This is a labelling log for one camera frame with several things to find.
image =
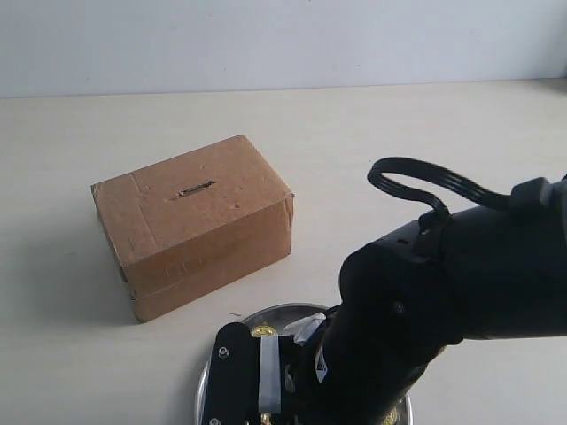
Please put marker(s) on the gold coin back left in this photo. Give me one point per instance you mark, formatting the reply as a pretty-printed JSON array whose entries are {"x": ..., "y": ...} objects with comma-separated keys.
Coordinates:
[{"x": 263, "y": 330}]

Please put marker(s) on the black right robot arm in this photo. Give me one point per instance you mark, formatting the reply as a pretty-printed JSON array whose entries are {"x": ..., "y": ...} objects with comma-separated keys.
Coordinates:
[{"x": 495, "y": 271}]

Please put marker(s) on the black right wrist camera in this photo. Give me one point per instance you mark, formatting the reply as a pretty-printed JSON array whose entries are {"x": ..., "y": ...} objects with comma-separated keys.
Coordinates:
[{"x": 244, "y": 377}]

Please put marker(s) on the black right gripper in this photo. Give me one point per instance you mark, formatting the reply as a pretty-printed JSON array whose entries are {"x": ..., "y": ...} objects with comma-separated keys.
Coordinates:
[{"x": 306, "y": 327}]

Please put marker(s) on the round steel plate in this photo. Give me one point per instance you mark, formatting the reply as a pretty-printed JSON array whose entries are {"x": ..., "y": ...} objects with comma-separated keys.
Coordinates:
[{"x": 204, "y": 380}]

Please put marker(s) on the brown cardboard slot box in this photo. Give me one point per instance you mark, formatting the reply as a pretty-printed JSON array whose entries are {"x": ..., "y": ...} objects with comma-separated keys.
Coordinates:
[{"x": 186, "y": 226}]

